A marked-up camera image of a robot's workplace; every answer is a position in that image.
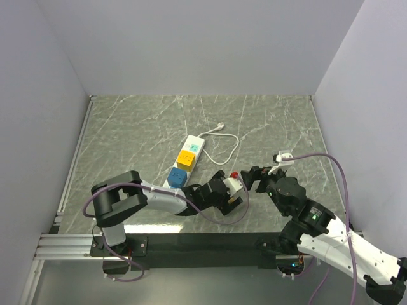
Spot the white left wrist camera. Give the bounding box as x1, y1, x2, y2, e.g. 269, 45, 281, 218
223, 172, 244, 197

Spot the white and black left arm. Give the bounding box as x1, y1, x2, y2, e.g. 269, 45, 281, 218
83, 170, 245, 255

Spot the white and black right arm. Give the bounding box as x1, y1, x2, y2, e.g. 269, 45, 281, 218
240, 166, 406, 304

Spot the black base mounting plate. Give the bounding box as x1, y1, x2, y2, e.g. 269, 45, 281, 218
111, 233, 312, 276

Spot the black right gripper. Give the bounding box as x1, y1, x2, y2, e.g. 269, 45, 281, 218
239, 163, 288, 215

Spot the aluminium frame rail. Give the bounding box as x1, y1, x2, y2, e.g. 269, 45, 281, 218
19, 95, 97, 304

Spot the yellow cube socket adapter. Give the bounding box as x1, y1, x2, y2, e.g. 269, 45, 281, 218
176, 150, 196, 172

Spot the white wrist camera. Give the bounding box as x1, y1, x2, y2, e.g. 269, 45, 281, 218
268, 150, 294, 175
223, 172, 244, 197

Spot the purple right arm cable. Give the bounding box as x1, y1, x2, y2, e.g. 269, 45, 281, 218
282, 152, 359, 305

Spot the small orange plug adapter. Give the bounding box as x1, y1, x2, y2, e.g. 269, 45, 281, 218
228, 197, 238, 204

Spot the white power strip cable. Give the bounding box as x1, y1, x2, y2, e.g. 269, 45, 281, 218
198, 123, 241, 166

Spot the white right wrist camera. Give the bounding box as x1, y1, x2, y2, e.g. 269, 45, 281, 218
268, 150, 294, 175

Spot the blue cube socket adapter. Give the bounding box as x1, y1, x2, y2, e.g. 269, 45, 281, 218
167, 167, 188, 188

